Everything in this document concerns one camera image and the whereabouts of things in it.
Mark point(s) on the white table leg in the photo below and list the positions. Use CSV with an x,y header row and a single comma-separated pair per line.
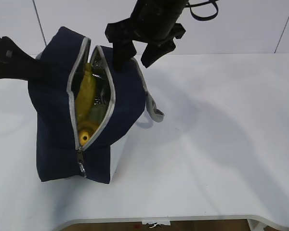
x,y
255,225

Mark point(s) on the navy blue lunch bag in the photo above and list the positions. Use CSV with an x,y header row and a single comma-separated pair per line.
x,y
59,154

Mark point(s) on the yellow banana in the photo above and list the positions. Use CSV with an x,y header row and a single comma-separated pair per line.
x,y
86,94

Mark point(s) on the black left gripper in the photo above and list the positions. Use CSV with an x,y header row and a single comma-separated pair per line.
x,y
16,64

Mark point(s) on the green lid glass container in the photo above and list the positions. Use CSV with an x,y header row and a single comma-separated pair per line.
x,y
97,113

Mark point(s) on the yellow pear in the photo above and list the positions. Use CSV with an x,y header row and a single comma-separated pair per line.
x,y
86,129

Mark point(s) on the white table bracket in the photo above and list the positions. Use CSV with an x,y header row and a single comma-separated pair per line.
x,y
153,223

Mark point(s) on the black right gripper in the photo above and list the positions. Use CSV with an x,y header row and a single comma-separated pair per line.
x,y
153,22

